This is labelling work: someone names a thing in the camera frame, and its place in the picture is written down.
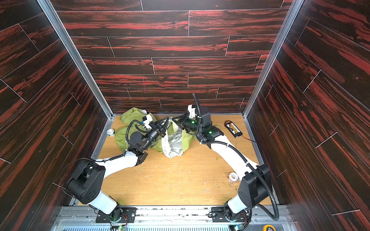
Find green zip-up jacket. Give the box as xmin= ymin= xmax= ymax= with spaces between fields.
xmin=115 ymin=107 xmax=193 ymax=158

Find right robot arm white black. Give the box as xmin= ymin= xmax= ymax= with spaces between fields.
xmin=172 ymin=105 xmax=279 ymax=221

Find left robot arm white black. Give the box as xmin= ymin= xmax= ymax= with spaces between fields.
xmin=62 ymin=115 xmax=170 ymax=216

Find black battery pack with label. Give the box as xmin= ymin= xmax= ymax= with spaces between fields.
xmin=224 ymin=120 xmax=243 ymax=138

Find yellow round tape measure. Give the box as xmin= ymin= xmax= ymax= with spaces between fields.
xmin=263 ymin=224 xmax=276 ymax=231

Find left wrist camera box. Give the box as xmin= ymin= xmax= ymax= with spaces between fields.
xmin=143 ymin=114 xmax=153 ymax=130

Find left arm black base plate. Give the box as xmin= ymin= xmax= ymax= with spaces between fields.
xmin=95 ymin=207 xmax=137 ymax=224

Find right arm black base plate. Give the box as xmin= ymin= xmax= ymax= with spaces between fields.
xmin=208 ymin=207 xmax=250 ymax=222

